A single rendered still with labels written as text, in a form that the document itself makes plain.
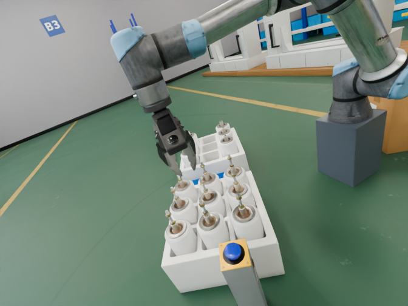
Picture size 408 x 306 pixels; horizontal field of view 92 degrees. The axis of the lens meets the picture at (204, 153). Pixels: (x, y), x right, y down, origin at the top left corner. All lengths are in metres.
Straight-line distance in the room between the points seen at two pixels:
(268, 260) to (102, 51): 6.67
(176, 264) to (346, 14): 0.86
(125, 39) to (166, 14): 6.85
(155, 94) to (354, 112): 0.78
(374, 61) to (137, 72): 0.66
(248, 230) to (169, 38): 0.56
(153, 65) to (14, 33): 6.83
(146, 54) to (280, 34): 3.11
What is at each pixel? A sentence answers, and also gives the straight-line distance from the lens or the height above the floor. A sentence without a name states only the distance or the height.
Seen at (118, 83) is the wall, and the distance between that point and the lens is 6.88.
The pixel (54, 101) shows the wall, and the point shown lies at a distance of 7.09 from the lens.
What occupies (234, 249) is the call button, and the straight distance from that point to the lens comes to 0.52.
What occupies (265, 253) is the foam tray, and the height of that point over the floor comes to 0.14.
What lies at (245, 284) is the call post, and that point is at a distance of 0.58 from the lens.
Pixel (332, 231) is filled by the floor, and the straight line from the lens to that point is 0.95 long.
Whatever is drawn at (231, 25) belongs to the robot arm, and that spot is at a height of 0.77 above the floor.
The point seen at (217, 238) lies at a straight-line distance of 0.69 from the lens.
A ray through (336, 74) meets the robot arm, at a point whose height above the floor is 0.50.
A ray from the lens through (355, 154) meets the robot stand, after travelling 1.02.
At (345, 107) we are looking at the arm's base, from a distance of 0.98.
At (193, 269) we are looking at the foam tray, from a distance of 0.77.
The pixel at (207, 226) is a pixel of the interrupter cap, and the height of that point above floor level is 0.25.
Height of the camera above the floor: 0.75
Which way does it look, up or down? 28 degrees down
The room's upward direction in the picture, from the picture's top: 21 degrees counter-clockwise
